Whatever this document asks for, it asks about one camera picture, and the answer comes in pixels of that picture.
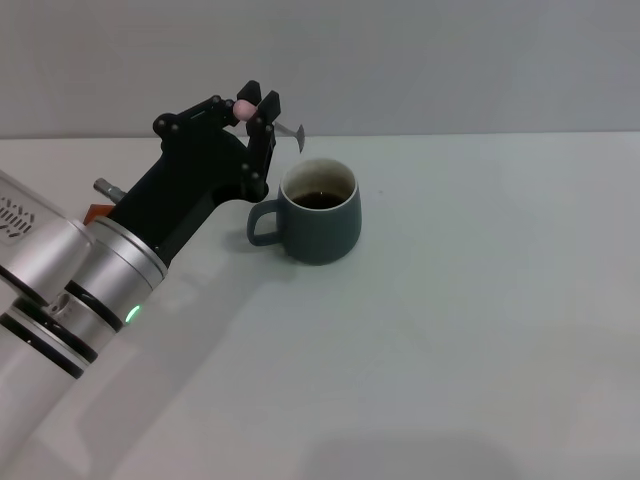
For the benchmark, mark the grey ceramic mug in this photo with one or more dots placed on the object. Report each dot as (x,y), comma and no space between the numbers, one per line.
(320,235)

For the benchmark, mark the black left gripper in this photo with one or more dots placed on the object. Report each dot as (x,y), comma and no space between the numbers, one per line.
(190,180)

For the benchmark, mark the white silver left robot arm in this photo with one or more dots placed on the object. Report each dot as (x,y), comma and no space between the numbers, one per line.
(115,270)

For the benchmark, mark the red-brown wooden block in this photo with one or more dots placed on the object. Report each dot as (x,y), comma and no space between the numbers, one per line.
(95,212)

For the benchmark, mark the silver metal connector plug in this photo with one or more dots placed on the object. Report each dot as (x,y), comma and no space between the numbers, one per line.
(110,190)

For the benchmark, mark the dark coffee liquid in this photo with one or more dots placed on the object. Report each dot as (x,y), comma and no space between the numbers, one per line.
(318,200)

